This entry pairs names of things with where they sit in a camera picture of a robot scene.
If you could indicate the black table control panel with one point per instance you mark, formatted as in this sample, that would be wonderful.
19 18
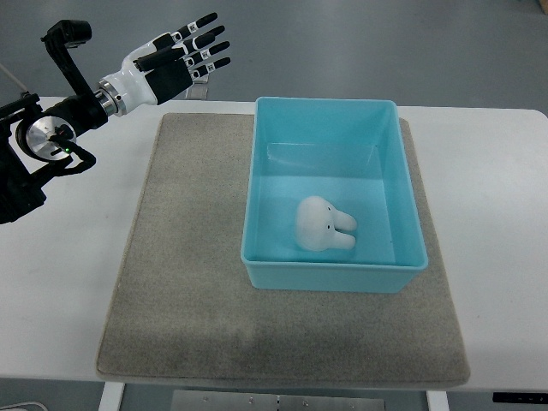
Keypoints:
520 398

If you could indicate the grey felt mat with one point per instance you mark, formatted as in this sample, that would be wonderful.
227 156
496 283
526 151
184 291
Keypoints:
184 308

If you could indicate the metal table base plate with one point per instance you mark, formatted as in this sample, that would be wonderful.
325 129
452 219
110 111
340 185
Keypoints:
213 400

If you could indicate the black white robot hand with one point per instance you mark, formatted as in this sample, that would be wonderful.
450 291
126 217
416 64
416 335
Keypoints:
164 67

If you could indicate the white rabbit toy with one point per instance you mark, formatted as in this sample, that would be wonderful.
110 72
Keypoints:
320 226

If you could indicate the lower floor socket plate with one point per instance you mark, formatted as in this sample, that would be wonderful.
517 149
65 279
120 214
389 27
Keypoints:
197 92

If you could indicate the blue plastic box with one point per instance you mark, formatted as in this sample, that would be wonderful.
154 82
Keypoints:
351 153

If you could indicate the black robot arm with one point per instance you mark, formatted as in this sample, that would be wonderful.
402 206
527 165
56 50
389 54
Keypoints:
39 145

